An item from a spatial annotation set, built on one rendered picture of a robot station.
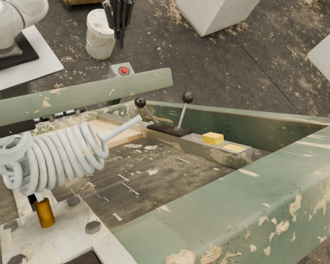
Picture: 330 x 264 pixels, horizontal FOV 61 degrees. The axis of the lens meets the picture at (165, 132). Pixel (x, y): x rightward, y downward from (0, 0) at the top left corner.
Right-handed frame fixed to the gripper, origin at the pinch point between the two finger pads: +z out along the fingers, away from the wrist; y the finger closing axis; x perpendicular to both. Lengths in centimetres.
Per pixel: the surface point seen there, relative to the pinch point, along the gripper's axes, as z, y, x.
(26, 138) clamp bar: -22, -54, -63
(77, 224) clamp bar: -12, -53, -68
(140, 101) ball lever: 8.3, -12.0, -28.6
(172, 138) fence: 13.6, -11.2, -43.3
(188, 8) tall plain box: 53, 200, 149
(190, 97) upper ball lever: 3.2, -2.9, -41.0
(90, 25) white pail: 45, 60, 132
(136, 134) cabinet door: 24.3, -10.9, -25.7
